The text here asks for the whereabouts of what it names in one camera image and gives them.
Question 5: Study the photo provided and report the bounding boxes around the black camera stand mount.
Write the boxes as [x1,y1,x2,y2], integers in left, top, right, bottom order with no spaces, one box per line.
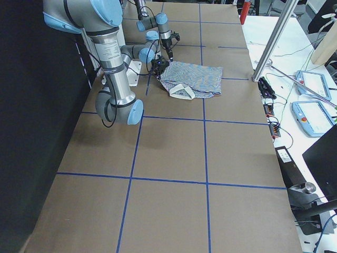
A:
[287,182,336,236]

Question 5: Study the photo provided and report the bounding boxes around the black monitor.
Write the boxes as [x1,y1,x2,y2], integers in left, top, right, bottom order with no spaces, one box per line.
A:
[302,125,336,200]

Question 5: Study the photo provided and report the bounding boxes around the wooden beam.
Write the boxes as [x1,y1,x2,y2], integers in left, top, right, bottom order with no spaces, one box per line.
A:
[311,13,336,65]

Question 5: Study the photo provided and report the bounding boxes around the orange black connector module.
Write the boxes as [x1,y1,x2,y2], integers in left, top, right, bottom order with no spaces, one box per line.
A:
[263,103,281,140]

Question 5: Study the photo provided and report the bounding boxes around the upper blue teach pendant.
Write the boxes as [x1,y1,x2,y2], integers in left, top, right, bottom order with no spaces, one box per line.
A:
[295,71,331,101]

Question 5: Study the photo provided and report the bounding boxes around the blue white striped polo shirt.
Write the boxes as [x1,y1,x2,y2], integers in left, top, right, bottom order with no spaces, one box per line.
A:
[158,61,223,100]

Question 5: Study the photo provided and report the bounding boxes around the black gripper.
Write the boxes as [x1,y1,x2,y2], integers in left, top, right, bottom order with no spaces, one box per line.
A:
[153,63,169,76]
[161,38,173,62]

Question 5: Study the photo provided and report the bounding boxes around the blue teach pendant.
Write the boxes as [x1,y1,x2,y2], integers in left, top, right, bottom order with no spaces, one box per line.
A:
[295,71,331,101]
[291,100,335,138]

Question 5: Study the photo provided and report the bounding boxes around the long metal grabber rod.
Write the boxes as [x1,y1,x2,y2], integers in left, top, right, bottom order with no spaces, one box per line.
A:
[266,59,336,110]

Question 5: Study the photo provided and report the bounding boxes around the red cylinder bottle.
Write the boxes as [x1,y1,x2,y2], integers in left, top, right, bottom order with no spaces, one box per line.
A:
[240,0,251,25]

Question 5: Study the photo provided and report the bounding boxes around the black power strip box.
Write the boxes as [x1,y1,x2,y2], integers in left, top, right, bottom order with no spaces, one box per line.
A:
[275,146,306,188]

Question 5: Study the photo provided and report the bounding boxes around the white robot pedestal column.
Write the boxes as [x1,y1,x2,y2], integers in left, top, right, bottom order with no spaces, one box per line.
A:
[101,0,142,87]

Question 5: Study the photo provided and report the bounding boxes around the aluminium frame post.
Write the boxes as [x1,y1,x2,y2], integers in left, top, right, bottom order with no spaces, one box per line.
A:
[252,0,298,82]

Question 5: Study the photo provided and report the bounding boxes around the lower blue teach pendant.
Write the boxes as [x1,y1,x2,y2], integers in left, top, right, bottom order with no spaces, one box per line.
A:
[291,100,335,138]

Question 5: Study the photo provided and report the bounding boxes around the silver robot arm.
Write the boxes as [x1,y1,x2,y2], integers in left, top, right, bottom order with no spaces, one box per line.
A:
[134,1,180,62]
[43,1,174,125]

